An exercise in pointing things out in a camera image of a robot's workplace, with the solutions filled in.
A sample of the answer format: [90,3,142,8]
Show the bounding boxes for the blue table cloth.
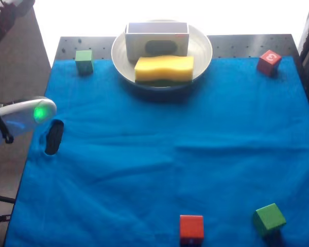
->
[4,56,309,247]

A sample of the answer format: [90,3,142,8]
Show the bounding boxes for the round white plate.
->
[111,19,213,90]

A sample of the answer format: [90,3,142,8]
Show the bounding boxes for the red block with white numeral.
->
[256,49,283,77]

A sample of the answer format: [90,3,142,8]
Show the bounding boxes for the green toy block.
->
[252,203,287,237]
[75,50,94,75]

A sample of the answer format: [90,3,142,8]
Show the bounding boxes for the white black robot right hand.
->
[0,0,58,149]

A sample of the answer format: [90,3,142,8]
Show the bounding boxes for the orange-red toy block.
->
[179,215,204,245]

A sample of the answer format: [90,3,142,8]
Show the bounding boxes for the yellow green sponge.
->
[134,56,195,87]

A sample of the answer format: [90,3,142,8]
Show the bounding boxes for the black stand rod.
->
[0,194,16,204]

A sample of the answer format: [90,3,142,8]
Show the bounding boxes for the white rectangular box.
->
[125,22,190,62]

